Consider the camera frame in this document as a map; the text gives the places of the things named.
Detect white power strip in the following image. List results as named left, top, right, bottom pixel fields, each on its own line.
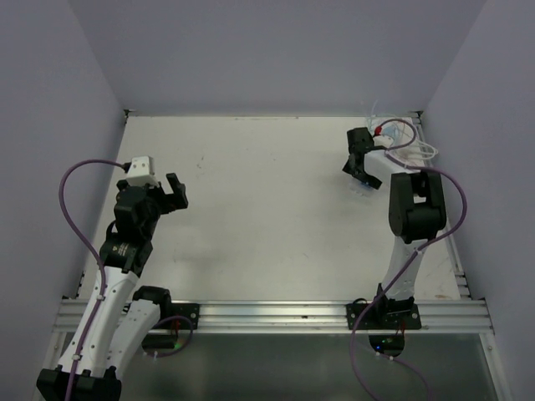
left=349, top=180, right=376, bottom=196

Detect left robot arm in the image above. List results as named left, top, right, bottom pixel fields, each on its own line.
left=36, top=173, right=188, bottom=400

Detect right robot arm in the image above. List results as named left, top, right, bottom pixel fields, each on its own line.
left=343, top=128, right=446, bottom=330

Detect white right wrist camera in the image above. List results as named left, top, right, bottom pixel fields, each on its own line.
left=371, top=124, right=398, bottom=149

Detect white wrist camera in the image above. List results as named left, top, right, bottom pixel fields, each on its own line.
left=123, top=155, right=159, bottom=187
left=371, top=124, right=398, bottom=149

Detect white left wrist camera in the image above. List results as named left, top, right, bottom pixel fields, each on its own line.
left=123, top=155, right=159, bottom=187

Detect thin coloured charger cables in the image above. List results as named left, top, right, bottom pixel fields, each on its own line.
left=363, top=98, right=442, bottom=168

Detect aluminium mounting rail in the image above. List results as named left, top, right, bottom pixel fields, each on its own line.
left=53, top=298, right=497, bottom=335

